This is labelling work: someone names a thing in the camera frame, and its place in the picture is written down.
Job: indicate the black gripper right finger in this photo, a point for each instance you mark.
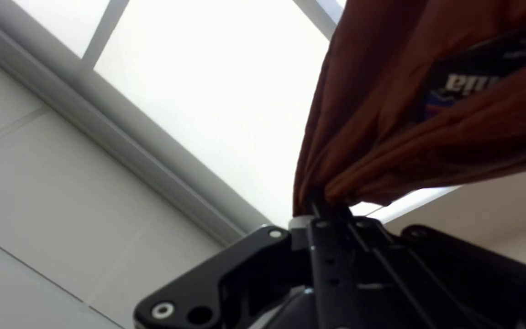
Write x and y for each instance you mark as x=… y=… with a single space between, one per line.
x=458 y=275

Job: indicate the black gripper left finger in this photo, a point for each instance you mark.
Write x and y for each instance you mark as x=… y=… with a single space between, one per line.
x=238 y=275

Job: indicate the brown quilted jacket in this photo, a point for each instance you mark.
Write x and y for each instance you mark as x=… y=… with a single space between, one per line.
x=410 y=111

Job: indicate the grey window frame bar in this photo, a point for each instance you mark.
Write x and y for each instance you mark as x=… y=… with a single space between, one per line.
x=123 y=129

